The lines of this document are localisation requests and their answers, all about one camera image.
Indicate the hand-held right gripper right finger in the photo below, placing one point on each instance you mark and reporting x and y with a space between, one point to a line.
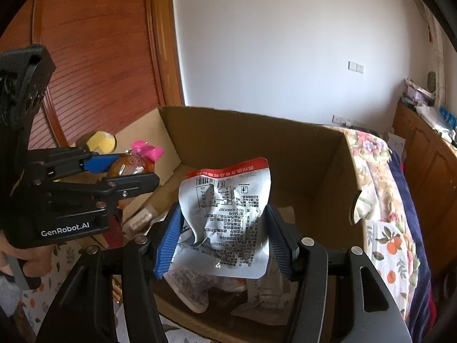
282 246

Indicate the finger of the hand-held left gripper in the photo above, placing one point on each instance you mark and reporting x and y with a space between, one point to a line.
135 184
101 162

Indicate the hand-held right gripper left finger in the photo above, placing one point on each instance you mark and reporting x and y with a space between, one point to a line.
167 250

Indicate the amber candy with pink wrapper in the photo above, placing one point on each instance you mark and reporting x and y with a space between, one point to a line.
125 166

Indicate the white wafer snack packet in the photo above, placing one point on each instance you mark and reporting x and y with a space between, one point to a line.
139 221

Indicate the shiny plastic snack packet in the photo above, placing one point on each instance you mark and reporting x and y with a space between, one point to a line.
192 289

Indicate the grey snack packet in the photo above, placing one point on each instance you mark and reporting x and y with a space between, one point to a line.
266 293

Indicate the pink snack packet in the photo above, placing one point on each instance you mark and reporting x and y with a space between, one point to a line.
115 234

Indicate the white snack packet red edge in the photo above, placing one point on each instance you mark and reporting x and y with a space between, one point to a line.
228 214

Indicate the brown cardboard box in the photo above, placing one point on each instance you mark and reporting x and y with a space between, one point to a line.
285 157

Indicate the person's left hand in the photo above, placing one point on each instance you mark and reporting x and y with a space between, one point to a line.
37 259

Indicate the yellow plush toy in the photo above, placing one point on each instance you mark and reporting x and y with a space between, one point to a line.
101 143

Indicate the orange fruit print sheet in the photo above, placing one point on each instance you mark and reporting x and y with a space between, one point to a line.
392 246

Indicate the floral blanket with navy edge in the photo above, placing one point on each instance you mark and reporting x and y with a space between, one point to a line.
371 171

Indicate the wooden wardrobe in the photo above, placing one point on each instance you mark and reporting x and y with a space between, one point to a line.
100 43

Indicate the white carton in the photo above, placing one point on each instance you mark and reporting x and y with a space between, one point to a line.
396 146

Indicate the wooden cabinet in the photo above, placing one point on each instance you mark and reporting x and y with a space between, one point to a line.
428 157

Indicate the clear plastic bags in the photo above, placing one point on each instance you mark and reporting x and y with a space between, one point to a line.
432 118

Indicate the stack of books and boxes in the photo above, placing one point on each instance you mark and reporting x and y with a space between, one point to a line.
416 93

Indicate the round grey disc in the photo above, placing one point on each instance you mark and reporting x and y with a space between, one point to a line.
432 81

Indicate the floral curtain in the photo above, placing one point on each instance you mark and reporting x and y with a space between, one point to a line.
439 53

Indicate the white wall socket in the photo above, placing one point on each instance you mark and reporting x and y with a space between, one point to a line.
348 120

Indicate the white wall switch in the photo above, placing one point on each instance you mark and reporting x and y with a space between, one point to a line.
356 67

